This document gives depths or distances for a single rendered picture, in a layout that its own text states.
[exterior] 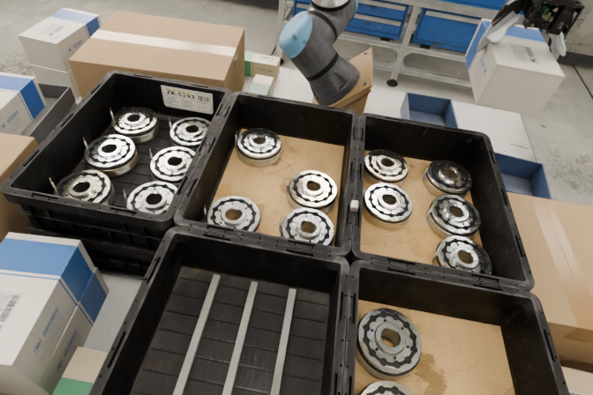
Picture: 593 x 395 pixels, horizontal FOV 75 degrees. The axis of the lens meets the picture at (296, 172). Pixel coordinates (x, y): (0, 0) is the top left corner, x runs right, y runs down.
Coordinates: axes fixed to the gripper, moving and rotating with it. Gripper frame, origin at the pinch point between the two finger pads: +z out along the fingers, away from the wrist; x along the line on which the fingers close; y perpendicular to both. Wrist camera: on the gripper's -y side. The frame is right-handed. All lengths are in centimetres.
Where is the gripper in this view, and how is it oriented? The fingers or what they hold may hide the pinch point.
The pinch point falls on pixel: (512, 56)
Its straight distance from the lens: 92.5
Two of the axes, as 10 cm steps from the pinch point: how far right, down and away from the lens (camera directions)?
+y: -2.0, 7.0, -6.9
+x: 9.8, 2.1, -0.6
